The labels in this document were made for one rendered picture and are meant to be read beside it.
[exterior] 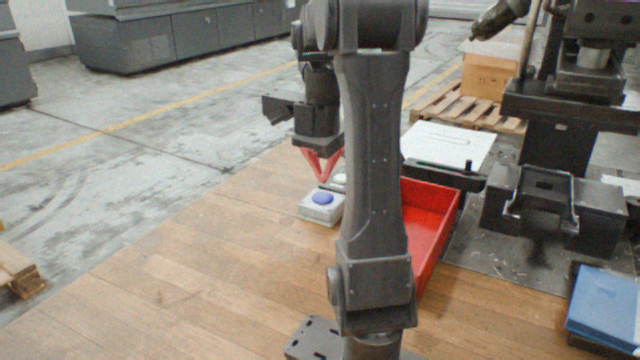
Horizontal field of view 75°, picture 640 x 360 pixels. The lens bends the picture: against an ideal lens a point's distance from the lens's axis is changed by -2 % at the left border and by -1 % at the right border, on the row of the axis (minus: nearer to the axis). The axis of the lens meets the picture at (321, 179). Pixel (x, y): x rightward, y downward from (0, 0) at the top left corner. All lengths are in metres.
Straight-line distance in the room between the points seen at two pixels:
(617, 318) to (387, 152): 0.39
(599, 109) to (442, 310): 0.35
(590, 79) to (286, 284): 0.50
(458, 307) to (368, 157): 0.30
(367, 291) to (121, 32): 5.13
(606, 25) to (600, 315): 0.37
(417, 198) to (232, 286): 0.37
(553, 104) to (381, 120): 0.36
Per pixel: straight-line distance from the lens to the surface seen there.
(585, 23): 0.68
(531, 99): 0.69
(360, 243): 0.41
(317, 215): 0.74
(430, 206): 0.80
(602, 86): 0.68
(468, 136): 1.16
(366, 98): 0.39
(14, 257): 2.31
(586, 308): 0.66
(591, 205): 0.76
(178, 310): 0.62
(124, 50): 5.46
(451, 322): 0.60
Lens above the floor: 1.33
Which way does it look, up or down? 28 degrees down
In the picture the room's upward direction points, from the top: straight up
